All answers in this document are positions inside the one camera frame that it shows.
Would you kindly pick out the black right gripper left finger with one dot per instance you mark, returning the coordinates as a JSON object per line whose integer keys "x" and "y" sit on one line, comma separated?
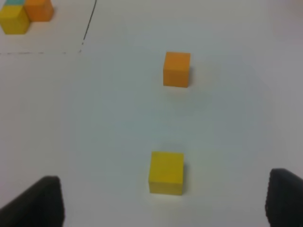
{"x": 41, "y": 205}

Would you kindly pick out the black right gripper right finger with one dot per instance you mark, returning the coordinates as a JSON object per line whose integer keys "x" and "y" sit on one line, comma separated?
{"x": 284, "y": 200}

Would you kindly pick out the template yellow cube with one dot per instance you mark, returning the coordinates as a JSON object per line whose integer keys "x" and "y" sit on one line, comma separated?
{"x": 14, "y": 20}

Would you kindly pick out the template orange cube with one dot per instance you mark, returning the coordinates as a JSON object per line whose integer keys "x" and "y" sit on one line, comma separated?
{"x": 39, "y": 10}

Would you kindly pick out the template teal cube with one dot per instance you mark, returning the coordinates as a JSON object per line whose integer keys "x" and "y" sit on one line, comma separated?
{"x": 14, "y": 2}

